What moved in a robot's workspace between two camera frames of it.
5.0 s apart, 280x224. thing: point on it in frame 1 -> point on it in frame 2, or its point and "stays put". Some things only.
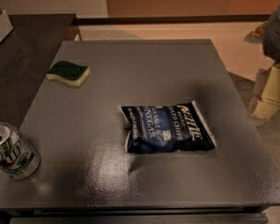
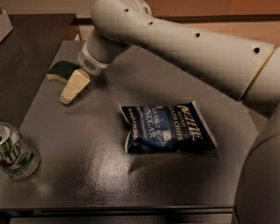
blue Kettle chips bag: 171,127 stays put
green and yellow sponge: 68,73 stays put
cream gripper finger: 274,91 -> 94,57
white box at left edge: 0,29 stays put
